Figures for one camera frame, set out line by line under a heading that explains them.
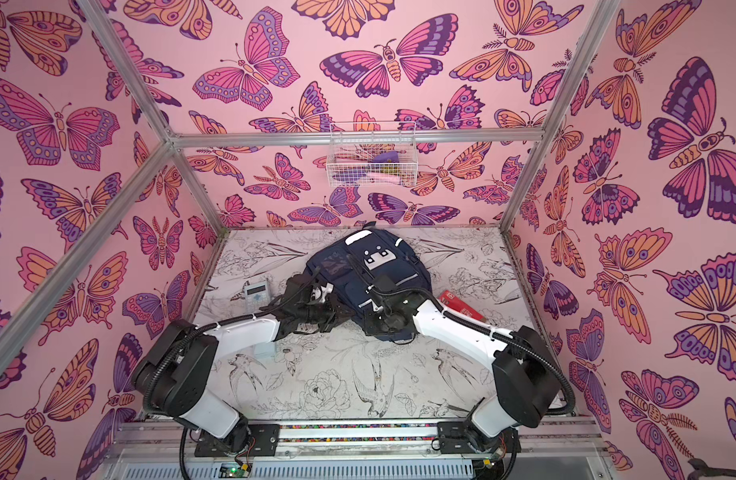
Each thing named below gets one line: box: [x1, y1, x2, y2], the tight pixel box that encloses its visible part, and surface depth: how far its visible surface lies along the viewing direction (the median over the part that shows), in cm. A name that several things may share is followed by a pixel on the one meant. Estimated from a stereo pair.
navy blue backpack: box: [306, 222, 432, 333], surface depth 105 cm
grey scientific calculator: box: [244, 281, 271, 310], surface depth 99 cm
